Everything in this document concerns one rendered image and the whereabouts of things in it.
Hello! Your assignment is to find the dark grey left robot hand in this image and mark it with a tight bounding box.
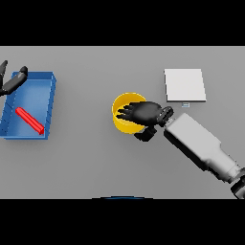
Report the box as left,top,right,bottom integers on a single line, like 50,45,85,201
0,59,29,98

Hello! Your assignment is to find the blue tray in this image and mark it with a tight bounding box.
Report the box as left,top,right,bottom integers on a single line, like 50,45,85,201
0,71,57,141

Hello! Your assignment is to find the yellow bowl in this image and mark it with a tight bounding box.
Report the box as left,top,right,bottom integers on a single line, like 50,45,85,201
111,92,148,135

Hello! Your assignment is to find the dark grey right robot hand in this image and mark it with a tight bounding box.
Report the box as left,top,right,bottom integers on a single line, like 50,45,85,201
116,100,175,143

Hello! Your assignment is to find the pale square measuring scale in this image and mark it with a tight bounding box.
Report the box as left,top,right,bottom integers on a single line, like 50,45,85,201
164,68,208,108

